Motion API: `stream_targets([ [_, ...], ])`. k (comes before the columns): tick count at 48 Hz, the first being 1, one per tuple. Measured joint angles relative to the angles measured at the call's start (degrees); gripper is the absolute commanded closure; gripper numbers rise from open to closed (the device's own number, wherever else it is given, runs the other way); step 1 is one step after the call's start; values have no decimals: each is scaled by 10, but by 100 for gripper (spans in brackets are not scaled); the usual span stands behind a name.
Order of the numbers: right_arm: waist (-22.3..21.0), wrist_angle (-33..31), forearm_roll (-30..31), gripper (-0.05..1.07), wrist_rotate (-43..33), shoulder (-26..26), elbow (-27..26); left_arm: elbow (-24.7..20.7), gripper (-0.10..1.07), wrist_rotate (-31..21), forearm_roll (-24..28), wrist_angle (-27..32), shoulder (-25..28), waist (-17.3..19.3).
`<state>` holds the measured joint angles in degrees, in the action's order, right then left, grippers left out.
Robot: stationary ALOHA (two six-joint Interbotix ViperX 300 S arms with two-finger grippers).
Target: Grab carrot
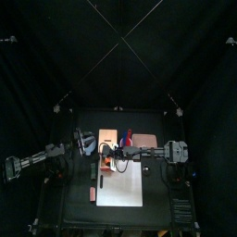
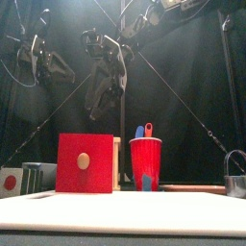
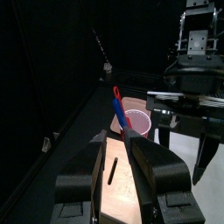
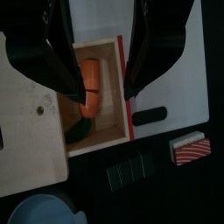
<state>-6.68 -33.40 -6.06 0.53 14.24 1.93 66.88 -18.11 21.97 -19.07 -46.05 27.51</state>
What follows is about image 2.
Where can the blue tape strip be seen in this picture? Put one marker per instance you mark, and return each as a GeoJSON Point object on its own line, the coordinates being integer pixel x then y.
{"type": "Point", "coordinates": [146, 183]}

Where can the white cutting board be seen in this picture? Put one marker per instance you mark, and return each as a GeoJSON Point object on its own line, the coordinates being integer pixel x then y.
{"type": "Point", "coordinates": [123, 211]}

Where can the slim black frame post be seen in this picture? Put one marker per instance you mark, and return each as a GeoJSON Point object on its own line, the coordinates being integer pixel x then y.
{"type": "Point", "coordinates": [122, 128]}

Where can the brown wooden cutting board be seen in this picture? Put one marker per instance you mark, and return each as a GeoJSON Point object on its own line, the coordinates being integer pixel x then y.
{"type": "Point", "coordinates": [192, 189]}

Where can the light blue plastic bowl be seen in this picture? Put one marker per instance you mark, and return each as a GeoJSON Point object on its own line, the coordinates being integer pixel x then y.
{"type": "Point", "coordinates": [48, 174]}

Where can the light wooden box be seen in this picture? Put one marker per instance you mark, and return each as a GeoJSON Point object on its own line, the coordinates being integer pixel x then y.
{"type": "Point", "coordinates": [117, 163]}

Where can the red-fronted wooden drawer with knob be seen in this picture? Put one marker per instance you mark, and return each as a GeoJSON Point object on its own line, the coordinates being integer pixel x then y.
{"type": "Point", "coordinates": [96, 150]}

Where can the red plastic cup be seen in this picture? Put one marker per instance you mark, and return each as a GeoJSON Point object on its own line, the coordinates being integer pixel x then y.
{"type": "Point", "coordinates": [145, 157]}

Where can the wide black frame post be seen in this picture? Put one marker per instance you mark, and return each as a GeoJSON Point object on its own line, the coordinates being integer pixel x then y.
{"type": "Point", "coordinates": [231, 80]}

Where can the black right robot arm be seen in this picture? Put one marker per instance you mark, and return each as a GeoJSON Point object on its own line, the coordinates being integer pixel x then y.
{"type": "Point", "coordinates": [137, 25]}

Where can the toy block with red dot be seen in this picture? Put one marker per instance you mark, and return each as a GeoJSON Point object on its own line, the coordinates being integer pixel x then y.
{"type": "Point", "coordinates": [11, 182]}

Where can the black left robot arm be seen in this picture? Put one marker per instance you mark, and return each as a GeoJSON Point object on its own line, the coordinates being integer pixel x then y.
{"type": "Point", "coordinates": [43, 22]}

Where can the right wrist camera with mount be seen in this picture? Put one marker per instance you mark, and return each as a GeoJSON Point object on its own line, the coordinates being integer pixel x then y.
{"type": "Point", "coordinates": [93, 44]}

